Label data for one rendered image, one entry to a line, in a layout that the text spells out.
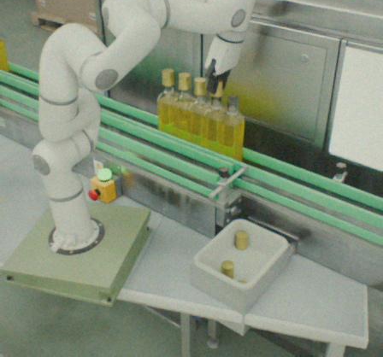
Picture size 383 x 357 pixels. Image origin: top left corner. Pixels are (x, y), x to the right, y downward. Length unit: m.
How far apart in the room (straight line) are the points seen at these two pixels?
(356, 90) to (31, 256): 0.96
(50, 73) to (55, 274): 0.52
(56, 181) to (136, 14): 0.47
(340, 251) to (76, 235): 0.70
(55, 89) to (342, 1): 0.73
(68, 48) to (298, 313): 0.83
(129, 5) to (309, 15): 0.51
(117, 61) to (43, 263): 0.61
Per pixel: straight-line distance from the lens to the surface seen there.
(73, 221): 1.36
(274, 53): 1.45
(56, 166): 1.25
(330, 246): 1.40
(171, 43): 1.72
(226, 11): 1.18
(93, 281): 1.31
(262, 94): 1.52
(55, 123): 1.17
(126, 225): 1.45
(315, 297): 1.37
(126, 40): 1.03
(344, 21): 1.34
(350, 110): 1.40
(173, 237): 1.51
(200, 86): 1.46
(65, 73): 1.13
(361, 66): 1.35
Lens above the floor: 1.74
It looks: 33 degrees down
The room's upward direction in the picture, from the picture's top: straight up
